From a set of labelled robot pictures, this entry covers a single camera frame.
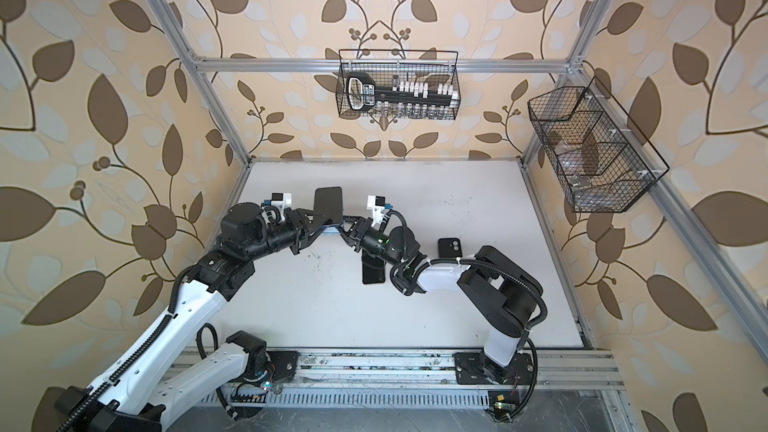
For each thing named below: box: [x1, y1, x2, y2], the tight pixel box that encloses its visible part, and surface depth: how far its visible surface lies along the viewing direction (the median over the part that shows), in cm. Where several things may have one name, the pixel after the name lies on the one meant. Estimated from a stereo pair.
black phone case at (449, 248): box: [438, 238, 463, 258], surface depth 98 cm
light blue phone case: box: [322, 225, 340, 236], surface depth 72 cm
